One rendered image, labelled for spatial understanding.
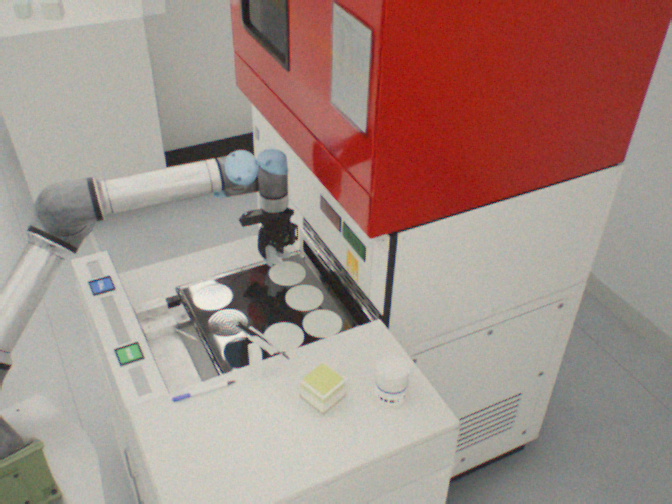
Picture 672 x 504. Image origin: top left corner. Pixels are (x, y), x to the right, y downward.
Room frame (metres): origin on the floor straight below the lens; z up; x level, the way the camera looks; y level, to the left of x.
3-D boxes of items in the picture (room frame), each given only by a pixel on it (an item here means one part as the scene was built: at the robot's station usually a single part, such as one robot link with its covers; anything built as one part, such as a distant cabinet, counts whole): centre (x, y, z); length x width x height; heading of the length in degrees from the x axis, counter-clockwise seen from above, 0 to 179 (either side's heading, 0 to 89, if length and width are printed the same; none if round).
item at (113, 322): (1.27, 0.53, 0.89); 0.55 x 0.09 x 0.14; 28
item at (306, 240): (1.50, 0.00, 0.89); 0.44 x 0.02 x 0.10; 28
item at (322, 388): (1.04, 0.02, 1.00); 0.07 x 0.07 x 0.07; 48
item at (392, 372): (1.05, -0.13, 1.01); 0.07 x 0.07 x 0.10
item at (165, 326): (1.31, 0.44, 0.89); 0.08 x 0.03 x 0.03; 118
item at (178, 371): (1.24, 0.40, 0.87); 0.36 x 0.08 x 0.03; 28
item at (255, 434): (1.00, 0.08, 0.89); 0.62 x 0.35 x 0.14; 118
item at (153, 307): (1.38, 0.48, 0.89); 0.08 x 0.03 x 0.03; 118
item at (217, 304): (1.38, 0.18, 0.90); 0.34 x 0.34 x 0.01; 28
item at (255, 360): (1.12, 0.16, 1.03); 0.06 x 0.04 x 0.13; 118
